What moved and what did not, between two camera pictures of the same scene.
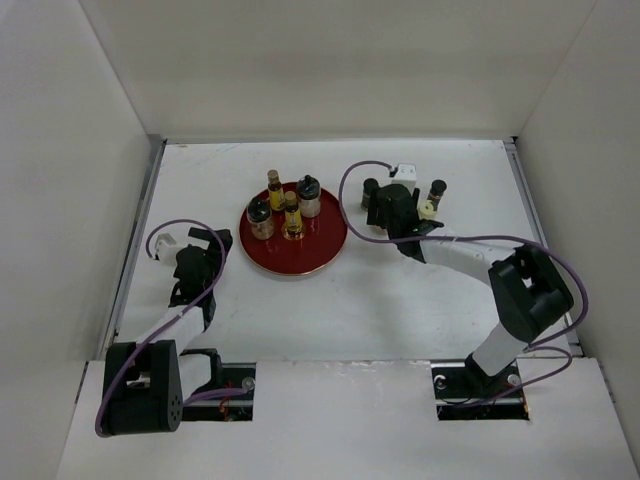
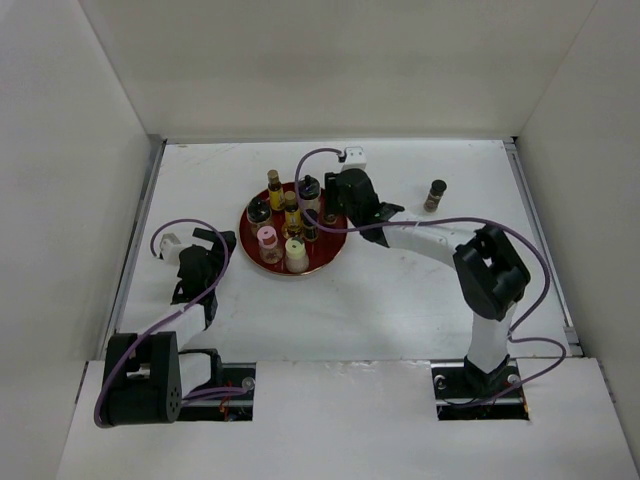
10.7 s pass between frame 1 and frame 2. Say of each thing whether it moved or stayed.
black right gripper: moved
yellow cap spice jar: moved
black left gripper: stayed
